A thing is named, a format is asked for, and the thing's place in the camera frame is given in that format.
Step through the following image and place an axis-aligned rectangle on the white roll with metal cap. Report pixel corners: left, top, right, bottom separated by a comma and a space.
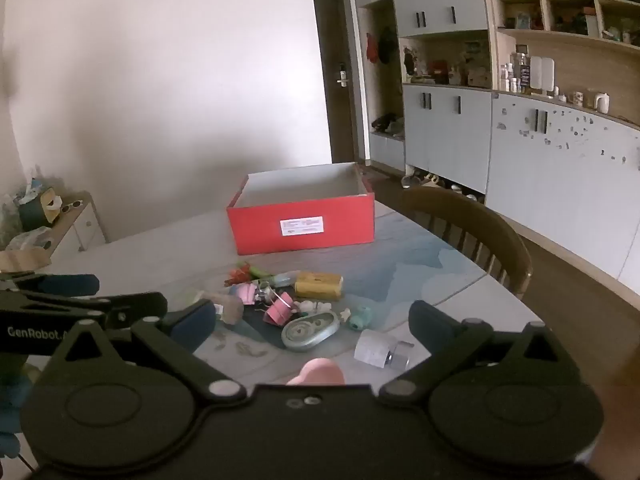
354, 329, 415, 369

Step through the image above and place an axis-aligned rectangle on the person's left hand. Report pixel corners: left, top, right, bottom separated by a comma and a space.
0, 382, 25, 460

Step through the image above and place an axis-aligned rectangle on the wooden chair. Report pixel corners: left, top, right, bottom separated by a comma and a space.
400, 186, 533, 302

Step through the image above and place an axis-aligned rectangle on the yellow rectangular box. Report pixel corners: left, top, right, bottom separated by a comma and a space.
294, 271, 345, 300

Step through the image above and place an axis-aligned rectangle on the glass jar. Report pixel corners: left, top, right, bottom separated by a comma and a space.
212, 294, 245, 327

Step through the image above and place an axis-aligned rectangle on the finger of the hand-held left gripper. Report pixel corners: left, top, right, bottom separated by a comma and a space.
97, 291, 169, 332
0, 272, 100, 302

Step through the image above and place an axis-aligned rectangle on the doormat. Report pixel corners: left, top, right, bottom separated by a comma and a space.
359, 163, 401, 182

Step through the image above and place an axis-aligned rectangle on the row of shoes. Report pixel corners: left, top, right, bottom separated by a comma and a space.
400, 171, 482, 202

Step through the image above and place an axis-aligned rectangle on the pink rounded case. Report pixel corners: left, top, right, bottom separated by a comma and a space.
286, 357, 346, 387

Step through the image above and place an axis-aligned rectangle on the red cardboard box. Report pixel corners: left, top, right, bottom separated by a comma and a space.
226, 162, 376, 256

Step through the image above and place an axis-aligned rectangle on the teal and yellow tissue box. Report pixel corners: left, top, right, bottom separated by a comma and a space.
17, 187, 63, 229

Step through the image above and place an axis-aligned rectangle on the brown cardboard carton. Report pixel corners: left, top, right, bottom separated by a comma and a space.
0, 247, 52, 275

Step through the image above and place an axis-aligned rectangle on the white side cabinet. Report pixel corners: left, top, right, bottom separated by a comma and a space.
0, 191, 107, 272

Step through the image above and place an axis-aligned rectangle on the teal plastic toy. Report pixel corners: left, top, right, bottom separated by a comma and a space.
348, 307, 374, 332

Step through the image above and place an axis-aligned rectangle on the dark wooden door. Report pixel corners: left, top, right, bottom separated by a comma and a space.
312, 0, 369, 165

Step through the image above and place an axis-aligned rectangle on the low white bench cabinet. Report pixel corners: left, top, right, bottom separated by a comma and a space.
369, 130, 407, 172

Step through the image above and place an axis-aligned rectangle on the wooden open shelf unit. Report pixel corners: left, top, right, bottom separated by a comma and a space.
480, 0, 640, 127

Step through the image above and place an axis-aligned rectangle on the white lower cabinet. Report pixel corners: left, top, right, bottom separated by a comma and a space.
402, 82, 493, 196

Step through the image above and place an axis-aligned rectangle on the grey-green tape dispenser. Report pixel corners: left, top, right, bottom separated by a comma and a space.
281, 310, 341, 352

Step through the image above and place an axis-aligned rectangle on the long white sideboard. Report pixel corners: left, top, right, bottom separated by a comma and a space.
485, 91, 640, 297

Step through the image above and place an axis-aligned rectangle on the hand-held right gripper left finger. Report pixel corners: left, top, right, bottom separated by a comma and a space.
42, 299, 248, 403

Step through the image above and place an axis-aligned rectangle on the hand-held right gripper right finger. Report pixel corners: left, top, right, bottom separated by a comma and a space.
379, 300, 591, 406

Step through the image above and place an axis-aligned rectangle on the red toy keychain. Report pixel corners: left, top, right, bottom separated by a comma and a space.
227, 261, 255, 287

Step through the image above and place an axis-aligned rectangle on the clear plastic bag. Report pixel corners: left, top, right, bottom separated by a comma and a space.
4, 225, 54, 252

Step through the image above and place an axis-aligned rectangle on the small pink binder clip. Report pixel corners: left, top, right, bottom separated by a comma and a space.
234, 282, 273, 306

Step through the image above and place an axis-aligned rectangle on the large pink binder clip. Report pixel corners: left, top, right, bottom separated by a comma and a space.
263, 291, 297, 326

